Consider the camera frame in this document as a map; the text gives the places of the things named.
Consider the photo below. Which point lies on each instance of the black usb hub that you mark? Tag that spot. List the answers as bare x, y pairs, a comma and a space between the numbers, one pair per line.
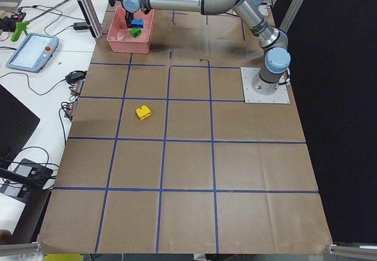
75, 76

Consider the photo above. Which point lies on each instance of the blue teach pendant tablet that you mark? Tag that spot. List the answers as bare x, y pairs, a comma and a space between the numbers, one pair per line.
33, 53

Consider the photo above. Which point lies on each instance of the brown paper table cover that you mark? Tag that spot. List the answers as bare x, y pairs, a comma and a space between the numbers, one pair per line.
205, 173

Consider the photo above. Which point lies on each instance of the pink plastic box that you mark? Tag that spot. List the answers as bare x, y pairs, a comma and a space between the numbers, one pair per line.
120, 38

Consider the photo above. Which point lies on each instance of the green plastic handle tool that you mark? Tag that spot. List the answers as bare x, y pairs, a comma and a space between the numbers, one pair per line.
19, 28

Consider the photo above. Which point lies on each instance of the yellow toy block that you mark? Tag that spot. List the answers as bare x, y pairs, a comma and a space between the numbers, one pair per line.
143, 112

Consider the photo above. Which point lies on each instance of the green toy block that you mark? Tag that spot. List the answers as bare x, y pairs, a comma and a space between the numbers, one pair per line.
134, 32

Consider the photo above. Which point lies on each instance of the blue toy block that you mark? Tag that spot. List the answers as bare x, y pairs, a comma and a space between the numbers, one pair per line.
137, 23

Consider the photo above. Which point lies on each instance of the aluminium frame post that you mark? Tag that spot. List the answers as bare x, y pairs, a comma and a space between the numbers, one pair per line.
91, 18

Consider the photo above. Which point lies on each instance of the black power adapter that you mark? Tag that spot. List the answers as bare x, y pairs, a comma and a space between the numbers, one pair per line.
78, 26

